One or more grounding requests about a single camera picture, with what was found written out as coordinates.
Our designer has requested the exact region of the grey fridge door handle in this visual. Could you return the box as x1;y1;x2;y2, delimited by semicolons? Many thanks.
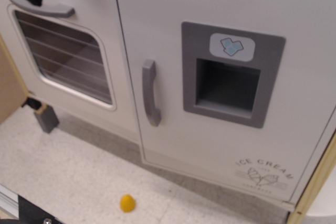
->
142;59;161;127

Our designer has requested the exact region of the white toy fridge door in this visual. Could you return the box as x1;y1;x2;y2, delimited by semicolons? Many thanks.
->
117;0;335;208

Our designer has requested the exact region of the white toy oven door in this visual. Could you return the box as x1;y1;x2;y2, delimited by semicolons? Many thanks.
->
1;0;140;143

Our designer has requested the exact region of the wooden side panel left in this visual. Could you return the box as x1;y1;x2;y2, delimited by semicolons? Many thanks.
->
1;37;28;123

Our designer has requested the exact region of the grey kitchen leg block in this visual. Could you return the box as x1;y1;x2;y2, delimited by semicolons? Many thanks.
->
34;106;59;133

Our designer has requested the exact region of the grey ice dispenser panel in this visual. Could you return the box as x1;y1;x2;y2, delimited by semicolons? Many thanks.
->
181;22;286;128

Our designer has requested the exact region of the yellow toy lemon half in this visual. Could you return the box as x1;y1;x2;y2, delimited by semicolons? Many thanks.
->
120;194;136;212

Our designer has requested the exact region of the grey oven door handle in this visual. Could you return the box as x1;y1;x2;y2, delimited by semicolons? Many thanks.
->
10;0;75;18

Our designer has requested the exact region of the aluminium rail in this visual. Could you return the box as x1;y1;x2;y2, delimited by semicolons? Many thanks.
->
1;185;19;219

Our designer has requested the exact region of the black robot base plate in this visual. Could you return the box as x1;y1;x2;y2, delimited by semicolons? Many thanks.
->
1;195;63;223

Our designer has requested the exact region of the wooden frame post right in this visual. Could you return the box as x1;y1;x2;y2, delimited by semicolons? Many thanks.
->
286;133;335;223

